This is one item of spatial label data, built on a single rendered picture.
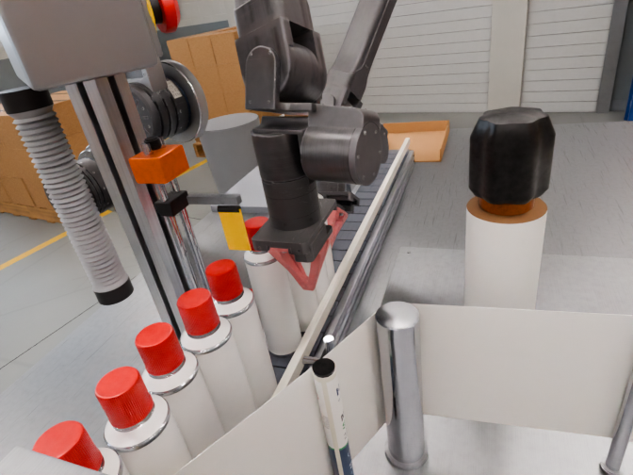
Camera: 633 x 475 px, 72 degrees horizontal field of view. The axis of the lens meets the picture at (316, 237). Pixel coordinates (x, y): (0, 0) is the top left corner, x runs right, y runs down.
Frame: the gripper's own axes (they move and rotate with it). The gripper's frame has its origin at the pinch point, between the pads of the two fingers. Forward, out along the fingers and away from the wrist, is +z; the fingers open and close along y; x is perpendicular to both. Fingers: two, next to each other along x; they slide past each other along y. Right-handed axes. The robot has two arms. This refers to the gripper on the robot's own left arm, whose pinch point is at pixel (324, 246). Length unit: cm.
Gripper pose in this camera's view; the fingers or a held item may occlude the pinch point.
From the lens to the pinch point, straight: 75.8
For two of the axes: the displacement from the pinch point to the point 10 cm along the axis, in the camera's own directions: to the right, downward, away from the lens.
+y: 9.4, 0.4, -3.5
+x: 3.4, 1.1, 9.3
